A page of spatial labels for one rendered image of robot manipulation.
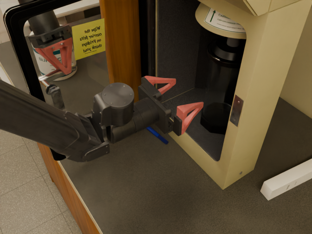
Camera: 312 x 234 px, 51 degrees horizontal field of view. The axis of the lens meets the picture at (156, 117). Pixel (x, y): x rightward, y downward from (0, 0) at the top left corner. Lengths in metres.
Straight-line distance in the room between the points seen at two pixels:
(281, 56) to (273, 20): 0.10
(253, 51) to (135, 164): 0.46
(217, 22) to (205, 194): 0.41
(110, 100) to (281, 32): 0.30
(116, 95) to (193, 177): 0.37
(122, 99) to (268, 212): 0.46
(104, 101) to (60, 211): 1.43
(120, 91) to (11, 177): 1.66
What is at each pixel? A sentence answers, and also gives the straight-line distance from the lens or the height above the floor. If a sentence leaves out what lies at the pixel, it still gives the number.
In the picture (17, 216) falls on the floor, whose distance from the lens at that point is 2.01.
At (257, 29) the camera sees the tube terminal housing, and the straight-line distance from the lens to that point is 0.55.
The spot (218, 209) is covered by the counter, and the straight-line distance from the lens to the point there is 0.81.
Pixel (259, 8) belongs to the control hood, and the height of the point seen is 1.42.
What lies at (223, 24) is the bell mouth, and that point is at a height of 1.34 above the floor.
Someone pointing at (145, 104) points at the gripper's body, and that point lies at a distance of 0.65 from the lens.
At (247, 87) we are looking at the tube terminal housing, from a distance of 0.61.
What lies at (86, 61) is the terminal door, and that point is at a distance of 0.72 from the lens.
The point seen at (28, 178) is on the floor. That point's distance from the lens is 2.14.
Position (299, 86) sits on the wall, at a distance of 1.12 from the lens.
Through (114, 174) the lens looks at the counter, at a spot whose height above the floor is 0.94.
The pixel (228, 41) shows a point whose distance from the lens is 0.73.
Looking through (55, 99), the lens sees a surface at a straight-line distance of 0.71.
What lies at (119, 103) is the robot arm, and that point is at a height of 1.26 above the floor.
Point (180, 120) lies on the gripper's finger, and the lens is 0.64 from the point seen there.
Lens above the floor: 1.64
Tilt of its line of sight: 44 degrees down
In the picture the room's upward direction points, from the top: straight up
